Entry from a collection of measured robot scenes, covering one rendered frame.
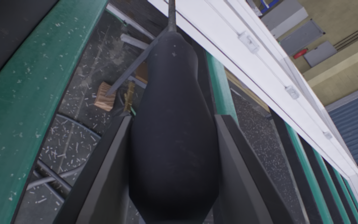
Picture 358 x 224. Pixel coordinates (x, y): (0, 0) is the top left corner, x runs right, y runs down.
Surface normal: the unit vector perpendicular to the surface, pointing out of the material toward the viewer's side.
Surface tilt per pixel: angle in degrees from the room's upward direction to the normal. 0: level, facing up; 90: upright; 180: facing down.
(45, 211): 0
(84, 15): 0
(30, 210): 0
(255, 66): 90
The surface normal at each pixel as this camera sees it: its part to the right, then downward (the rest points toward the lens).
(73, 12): 0.68, -0.47
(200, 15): 0.03, 0.78
